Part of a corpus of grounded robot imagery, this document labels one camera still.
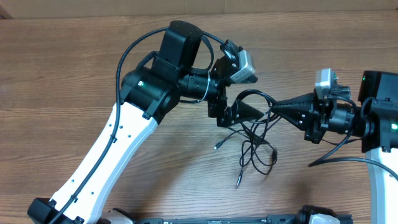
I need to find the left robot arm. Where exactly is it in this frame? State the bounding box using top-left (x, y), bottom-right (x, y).
top-left (27, 21), bottom-right (263, 223)

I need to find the black cable bundle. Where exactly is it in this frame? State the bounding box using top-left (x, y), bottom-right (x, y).
top-left (213, 88), bottom-right (282, 187)

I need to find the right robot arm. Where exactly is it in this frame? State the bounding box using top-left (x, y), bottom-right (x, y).
top-left (271, 68), bottom-right (397, 223)

